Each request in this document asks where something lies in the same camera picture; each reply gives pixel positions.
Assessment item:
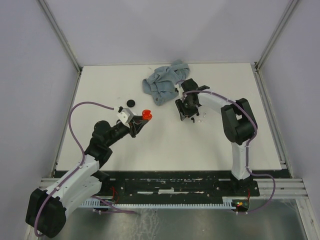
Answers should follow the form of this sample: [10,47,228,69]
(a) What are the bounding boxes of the aluminium frame post right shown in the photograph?
[255,0,301,72]

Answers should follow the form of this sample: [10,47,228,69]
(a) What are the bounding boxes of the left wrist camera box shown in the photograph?
[116,108,134,127]

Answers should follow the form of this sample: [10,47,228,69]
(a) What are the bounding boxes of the small green circuit board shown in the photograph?
[235,200,250,212]

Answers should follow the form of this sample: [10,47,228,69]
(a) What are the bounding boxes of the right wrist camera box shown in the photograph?
[174,83,183,98]

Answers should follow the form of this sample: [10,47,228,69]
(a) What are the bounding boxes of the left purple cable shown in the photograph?
[34,101,138,238]

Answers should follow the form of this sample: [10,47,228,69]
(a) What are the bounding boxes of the orange round charging case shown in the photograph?
[142,109,153,121]

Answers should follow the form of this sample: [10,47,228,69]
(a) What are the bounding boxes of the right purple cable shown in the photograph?
[174,79,277,216]

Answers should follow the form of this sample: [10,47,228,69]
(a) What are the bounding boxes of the purple cable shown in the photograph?
[34,101,138,238]
[174,79,277,216]

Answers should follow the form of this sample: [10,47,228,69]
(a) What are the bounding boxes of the aluminium frame post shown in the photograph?
[37,0,83,76]
[255,0,301,72]

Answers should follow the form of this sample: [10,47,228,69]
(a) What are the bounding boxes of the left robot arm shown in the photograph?
[25,108,152,238]

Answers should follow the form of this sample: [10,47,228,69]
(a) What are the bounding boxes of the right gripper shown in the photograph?
[175,95,199,120]

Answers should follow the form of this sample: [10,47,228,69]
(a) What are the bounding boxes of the white slotted cable duct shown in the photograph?
[79,198,240,210]

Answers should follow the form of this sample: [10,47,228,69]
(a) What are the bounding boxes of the aluminium frame post left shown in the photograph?
[37,0,83,76]

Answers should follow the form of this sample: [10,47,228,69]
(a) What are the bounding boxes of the crumpled blue denim cloth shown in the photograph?
[142,60,190,106]

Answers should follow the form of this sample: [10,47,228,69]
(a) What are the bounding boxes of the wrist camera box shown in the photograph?
[116,108,134,127]
[174,83,183,98]

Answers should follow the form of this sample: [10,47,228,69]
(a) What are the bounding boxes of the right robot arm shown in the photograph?
[174,78,258,196]

